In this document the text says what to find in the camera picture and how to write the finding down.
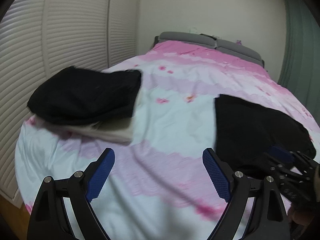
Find folded white garment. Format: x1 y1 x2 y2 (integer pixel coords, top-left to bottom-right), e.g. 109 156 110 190
32 90 141 143

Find pink floral duvet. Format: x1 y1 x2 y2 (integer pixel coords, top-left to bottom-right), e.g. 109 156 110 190
14 41 320 240

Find green curtain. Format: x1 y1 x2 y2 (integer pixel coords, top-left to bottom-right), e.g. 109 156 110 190
277 0 320 112

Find black pants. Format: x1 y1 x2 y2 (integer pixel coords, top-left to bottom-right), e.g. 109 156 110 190
214 94 317 178

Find person's right hand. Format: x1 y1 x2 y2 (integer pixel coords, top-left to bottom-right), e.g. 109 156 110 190
287 202 320 228

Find folded black garment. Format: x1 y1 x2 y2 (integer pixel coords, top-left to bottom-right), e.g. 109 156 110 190
27 66 142 126

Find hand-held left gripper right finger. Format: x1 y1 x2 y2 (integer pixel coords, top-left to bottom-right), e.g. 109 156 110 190
202 148 292 240

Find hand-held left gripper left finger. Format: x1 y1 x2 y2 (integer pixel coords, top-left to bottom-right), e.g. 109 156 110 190
27 148 115 240

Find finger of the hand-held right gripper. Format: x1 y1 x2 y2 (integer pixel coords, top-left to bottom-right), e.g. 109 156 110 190
268 145 320 173
264 156 300 183

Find grey pillows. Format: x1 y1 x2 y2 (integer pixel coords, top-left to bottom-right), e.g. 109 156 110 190
152 35 265 68

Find white louvred wardrobe door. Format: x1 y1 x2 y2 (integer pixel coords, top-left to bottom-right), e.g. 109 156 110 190
0 0 54 205
42 0 112 77
107 0 143 68

